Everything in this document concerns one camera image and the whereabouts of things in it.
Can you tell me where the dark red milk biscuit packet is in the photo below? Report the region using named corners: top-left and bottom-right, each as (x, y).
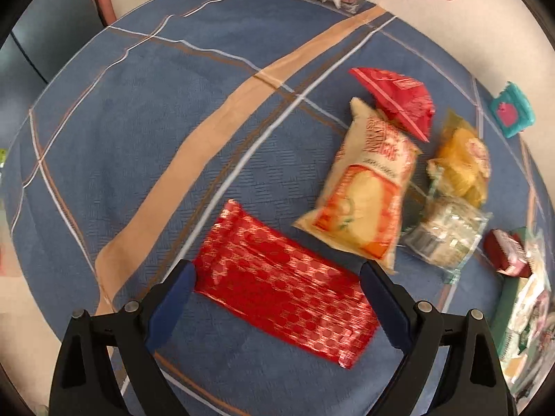
top-left (484, 228), bottom-right (531, 279)

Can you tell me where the clear green-print snack packet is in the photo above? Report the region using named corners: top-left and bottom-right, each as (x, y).
top-left (401, 194), bottom-right (492, 285)

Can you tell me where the red patterned snack packet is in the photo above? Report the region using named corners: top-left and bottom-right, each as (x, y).
top-left (194, 200), bottom-right (379, 369)

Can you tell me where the beige Swiss roll snack bag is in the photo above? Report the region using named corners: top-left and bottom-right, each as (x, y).
top-left (293, 97), bottom-right (420, 272)

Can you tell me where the green-rimmed snack tray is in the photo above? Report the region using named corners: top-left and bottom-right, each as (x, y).
top-left (490, 227), bottom-right (554, 409)

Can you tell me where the yellow cake snack packet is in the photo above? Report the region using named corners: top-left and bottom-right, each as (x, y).
top-left (427, 109), bottom-right (491, 208)

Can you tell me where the teal house-shaped toy box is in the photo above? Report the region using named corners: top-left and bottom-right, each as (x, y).
top-left (490, 82), bottom-right (535, 138)

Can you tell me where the red triangular snack packet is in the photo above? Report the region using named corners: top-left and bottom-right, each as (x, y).
top-left (349, 68), bottom-right (436, 143)

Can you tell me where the blue plaid tablecloth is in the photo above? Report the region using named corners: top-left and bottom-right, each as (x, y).
top-left (1, 0), bottom-right (554, 359)

